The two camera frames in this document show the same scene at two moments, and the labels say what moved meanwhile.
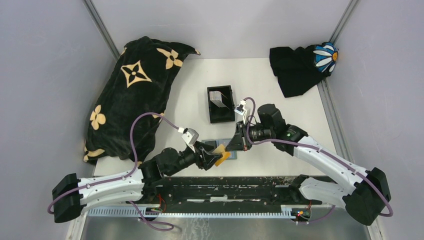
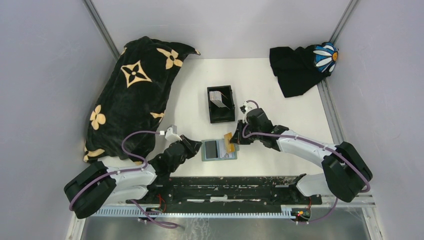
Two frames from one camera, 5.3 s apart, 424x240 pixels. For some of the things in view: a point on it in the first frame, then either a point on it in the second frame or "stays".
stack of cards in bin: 216,97 stays
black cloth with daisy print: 298,71 stays
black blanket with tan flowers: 139,81 stays
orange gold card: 221,149 -> 230,147
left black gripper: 208,157 -> 192,146
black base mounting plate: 219,191 stays
